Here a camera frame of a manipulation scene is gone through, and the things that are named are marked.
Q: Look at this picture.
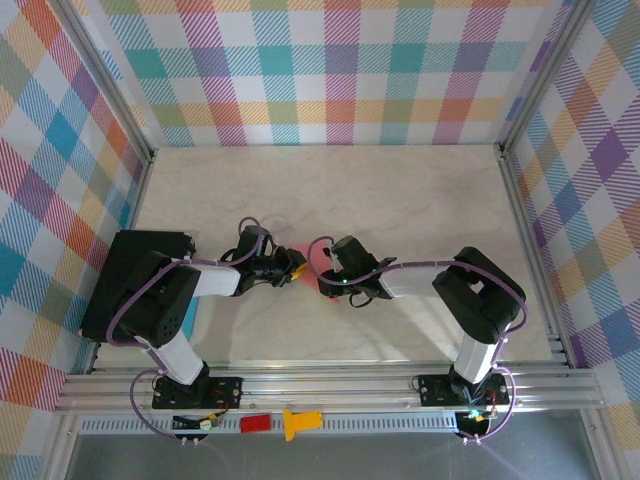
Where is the pink paper sheet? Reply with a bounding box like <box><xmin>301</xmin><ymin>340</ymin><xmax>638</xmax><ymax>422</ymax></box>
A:
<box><xmin>289</xmin><ymin>242</ymin><xmax>351</xmax><ymax>305</ymax></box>

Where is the yellow plastic tool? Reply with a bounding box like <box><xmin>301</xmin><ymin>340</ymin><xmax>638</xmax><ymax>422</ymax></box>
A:
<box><xmin>282</xmin><ymin>408</ymin><xmax>324</xmax><ymax>444</ymax></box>

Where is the red plastic block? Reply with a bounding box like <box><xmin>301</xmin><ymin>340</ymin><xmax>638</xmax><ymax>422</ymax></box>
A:
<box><xmin>239</xmin><ymin>413</ymin><xmax>273</xmax><ymax>434</ymax></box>

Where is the black flat case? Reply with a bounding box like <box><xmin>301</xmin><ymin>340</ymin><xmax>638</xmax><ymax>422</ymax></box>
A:
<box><xmin>79</xmin><ymin>229</ymin><xmax>196</xmax><ymax>346</ymax></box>

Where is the black round disc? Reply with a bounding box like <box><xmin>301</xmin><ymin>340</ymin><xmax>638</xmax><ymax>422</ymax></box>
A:
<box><xmin>457</xmin><ymin>418</ymin><xmax>492</xmax><ymax>439</ymax></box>

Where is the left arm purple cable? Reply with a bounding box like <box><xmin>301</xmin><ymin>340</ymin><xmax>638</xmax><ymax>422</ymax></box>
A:
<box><xmin>107</xmin><ymin>216</ymin><xmax>266</xmax><ymax>444</ymax></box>

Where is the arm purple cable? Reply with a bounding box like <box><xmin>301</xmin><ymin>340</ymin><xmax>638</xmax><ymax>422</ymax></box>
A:
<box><xmin>307</xmin><ymin>233</ymin><xmax>530</xmax><ymax>446</ymax></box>
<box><xmin>107</xmin><ymin>216</ymin><xmax>266</xmax><ymax>444</ymax></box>

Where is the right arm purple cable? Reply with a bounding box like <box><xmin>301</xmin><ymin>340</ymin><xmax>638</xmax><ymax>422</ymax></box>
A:
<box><xmin>307</xmin><ymin>233</ymin><xmax>530</xmax><ymax>446</ymax></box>

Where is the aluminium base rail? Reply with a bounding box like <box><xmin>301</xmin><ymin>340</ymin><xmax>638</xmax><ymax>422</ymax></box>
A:
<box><xmin>53</xmin><ymin>363</ymin><xmax>607</xmax><ymax>415</ymax></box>

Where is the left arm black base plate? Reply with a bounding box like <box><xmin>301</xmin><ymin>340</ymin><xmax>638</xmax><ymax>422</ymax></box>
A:
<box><xmin>152</xmin><ymin>375</ymin><xmax>245</xmax><ymax>412</ymax></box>

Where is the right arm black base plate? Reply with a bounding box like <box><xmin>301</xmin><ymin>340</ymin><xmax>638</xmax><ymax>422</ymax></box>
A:
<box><xmin>417</xmin><ymin>372</ymin><xmax>512</xmax><ymax>407</ymax></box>

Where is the slotted metal cable tray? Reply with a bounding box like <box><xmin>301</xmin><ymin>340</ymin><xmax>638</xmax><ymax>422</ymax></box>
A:
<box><xmin>78</xmin><ymin>412</ymin><xmax>460</xmax><ymax>436</ymax></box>

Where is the aluminium side rail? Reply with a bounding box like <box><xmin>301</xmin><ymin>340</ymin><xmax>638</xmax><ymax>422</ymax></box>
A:
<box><xmin>84</xmin><ymin>147</ymin><xmax>159</xmax><ymax>375</ymax></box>
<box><xmin>495</xmin><ymin>145</ymin><xmax>574</xmax><ymax>370</ymax></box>

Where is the aluminium corner post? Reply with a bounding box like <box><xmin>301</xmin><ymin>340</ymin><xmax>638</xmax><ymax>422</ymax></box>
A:
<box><xmin>495</xmin><ymin>0</ymin><xmax>599</xmax><ymax>154</ymax></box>
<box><xmin>52</xmin><ymin>0</ymin><xmax>157</xmax><ymax>162</ymax></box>

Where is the aluminium frame leg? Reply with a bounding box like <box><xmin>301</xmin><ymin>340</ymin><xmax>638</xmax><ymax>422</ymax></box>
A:
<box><xmin>42</xmin><ymin>413</ymin><xmax>77</xmax><ymax>480</ymax></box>
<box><xmin>581</xmin><ymin>412</ymin><xmax>620</xmax><ymax>480</ymax></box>

